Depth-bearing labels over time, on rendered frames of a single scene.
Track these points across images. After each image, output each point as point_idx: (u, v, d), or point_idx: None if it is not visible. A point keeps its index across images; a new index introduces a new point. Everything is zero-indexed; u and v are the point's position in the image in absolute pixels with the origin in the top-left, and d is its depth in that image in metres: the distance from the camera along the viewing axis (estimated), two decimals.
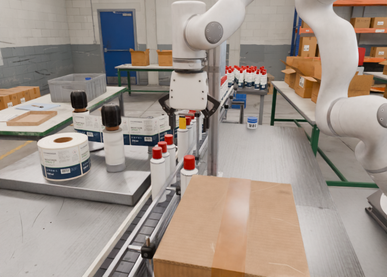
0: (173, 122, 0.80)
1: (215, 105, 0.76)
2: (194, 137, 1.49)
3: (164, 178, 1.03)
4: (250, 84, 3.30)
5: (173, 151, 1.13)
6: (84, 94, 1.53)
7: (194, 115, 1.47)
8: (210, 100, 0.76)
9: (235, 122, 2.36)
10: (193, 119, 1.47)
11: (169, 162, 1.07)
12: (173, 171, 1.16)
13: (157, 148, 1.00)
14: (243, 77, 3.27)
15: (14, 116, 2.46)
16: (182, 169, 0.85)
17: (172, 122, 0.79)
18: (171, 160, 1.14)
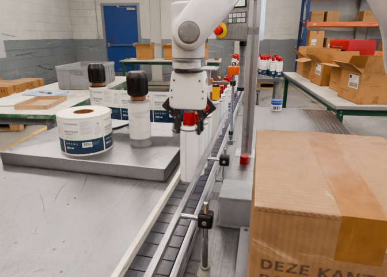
0: (178, 126, 0.79)
1: (210, 109, 0.77)
2: (223, 113, 1.37)
3: (204, 148, 0.90)
4: (265, 72, 3.18)
5: (209, 121, 1.01)
6: (103, 67, 1.40)
7: (223, 89, 1.34)
8: (207, 102, 0.76)
9: None
10: (222, 93, 1.35)
11: (207, 131, 0.94)
12: (208, 143, 1.03)
13: (197, 113, 0.87)
14: None
15: (22, 101, 2.33)
16: (181, 125, 0.80)
17: (178, 126, 0.79)
18: (208, 131, 1.01)
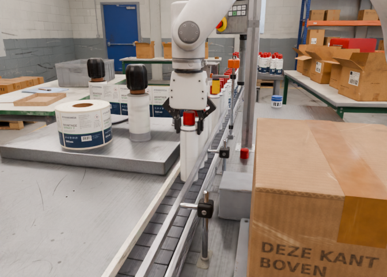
0: (178, 126, 0.79)
1: (210, 109, 0.77)
2: (223, 108, 1.36)
3: (204, 140, 0.90)
4: (265, 70, 3.17)
5: (209, 113, 1.00)
6: (102, 62, 1.39)
7: (223, 83, 1.34)
8: (207, 102, 0.76)
9: None
10: (222, 88, 1.34)
11: (207, 123, 0.93)
12: (208, 137, 1.02)
13: None
14: None
15: (21, 98, 2.33)
16: (181, 125, 0.80)
17: (178, 126, 0.79)
18: (208, 124, 1.01)
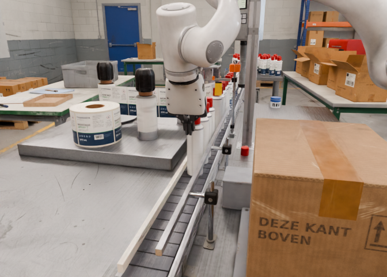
0: (188, 129, 0.79)
1: (201, 114, 0.76)
2: (224, 109, 1.45)
3: (208, 139, 0.99)
4: (265, 71, 3.26)
5: (213, 114, 1.09)
6: (111, 65, 1.48)
7: (225, 86, 1.43)
8: (201, 108, 0.75)
9: None
10: (224, 90, 1.43)
11: (211, 122, 1.02)
12: (212, 136, 1.11)
13: None
14: None
15: (29, 98, 2.41)
16: None
17: (187, 129, 0.79)
18: (211, 123, 1.09)
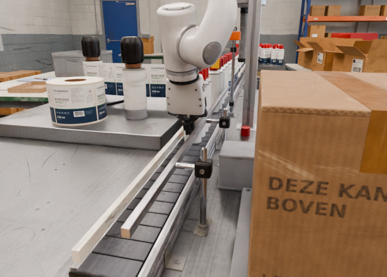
0: (187, 129, 0.79)
1: (201, 114, 0.76)
2: (223, 87, 1.30)
3: None
4: (266, 61, 3.12)
5: (209, 86, 0.95)
6: (97, 40, 1.34)
7: (223, 61, 1.28)
8: (201, 108, 0.75)
9: None
10: (222, 66, 1.28)
11: (208, 92, 0.91)
12: None
13: None
14: None
15: (16, 86, 2.27)
16: None
17: (186, 129, 0.79)
18: None
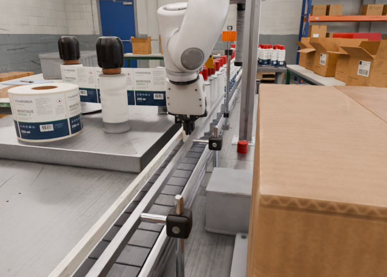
0: (187, 129, 0.79)
1: (201, 114, 0.76)
2: (217, 95, 1.15)
3: None
4: (266, 62, 2.97)
5: None
6: (76, 41, 1.19)
7: (219, 65, 1.13)
8: (201, 108, 0.75)
9: None
10: (217, 71, 1.13)
11: (209, 92, 0.91)
12: None
13: None
14: (258, 53, 2.93)
15: None
16: None
17: (186, 129, 0.79)
18: None
